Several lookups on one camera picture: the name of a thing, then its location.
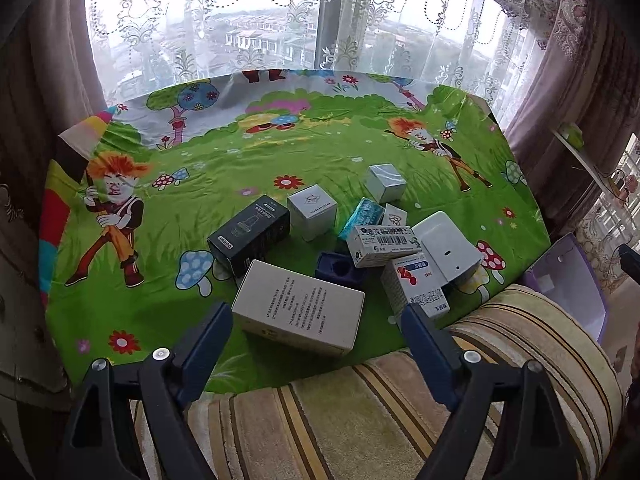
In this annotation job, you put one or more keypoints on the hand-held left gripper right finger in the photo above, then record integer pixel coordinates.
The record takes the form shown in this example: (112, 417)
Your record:
(422, 340)

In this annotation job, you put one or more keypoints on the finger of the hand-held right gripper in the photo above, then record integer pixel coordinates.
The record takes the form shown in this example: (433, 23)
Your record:
(631, 260)

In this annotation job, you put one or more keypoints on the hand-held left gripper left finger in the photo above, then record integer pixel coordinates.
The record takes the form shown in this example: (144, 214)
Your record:
(210, 345)

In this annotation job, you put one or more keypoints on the purple cardboard box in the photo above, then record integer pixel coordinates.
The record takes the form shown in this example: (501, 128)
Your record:
(575, 285)

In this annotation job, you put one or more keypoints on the white medicine box blue label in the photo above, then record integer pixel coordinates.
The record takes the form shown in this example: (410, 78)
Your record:
(405, 280)

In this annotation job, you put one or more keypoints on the large white box with text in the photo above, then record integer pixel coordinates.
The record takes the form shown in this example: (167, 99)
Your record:
(295, 305)

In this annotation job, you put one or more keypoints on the smooth white box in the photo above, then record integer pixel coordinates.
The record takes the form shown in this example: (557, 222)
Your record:
(445, 240)

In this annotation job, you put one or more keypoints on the blue plastic tray insert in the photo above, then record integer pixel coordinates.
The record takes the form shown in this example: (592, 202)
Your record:
(330, 270)

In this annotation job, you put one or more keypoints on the black product box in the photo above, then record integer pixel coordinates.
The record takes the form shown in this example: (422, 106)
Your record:
(250, 235)

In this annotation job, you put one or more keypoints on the small white patterned box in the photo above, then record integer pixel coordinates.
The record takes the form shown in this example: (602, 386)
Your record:
(395, 217)

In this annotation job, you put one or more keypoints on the small pink fan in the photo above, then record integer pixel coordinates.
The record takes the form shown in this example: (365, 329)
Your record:
(627, 185)

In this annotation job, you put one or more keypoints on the white medicine box green logo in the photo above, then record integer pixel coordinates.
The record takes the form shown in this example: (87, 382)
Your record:
(385, 245)

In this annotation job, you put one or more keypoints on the striped beige cushion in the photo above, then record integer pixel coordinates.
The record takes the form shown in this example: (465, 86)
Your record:
(350, 420)

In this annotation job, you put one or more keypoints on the white shelf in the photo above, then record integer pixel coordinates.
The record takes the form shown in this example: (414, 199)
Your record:
(580, 157)

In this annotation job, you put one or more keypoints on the green tissue pack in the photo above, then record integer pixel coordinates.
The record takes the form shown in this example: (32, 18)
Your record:
(572, 135)

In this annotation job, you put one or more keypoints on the teal patterned box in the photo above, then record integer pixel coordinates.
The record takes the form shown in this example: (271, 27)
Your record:
(362, 215)

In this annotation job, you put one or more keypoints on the silver cube box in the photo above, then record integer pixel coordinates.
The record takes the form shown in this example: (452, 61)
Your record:
(385, 182)

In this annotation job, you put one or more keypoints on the white cube box with logo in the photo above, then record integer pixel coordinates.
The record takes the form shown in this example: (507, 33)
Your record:
(312, 210)

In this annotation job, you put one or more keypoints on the green cartoon printed cloth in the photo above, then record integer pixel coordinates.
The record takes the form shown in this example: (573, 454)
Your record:
(300, 160)

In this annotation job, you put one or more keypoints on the pink patterned curtain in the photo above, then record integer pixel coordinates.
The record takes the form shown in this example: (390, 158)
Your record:
(565, 60)
(45, 85)

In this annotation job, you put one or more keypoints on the white lace curtain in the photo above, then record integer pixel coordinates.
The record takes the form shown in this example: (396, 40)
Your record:
(225, 10)

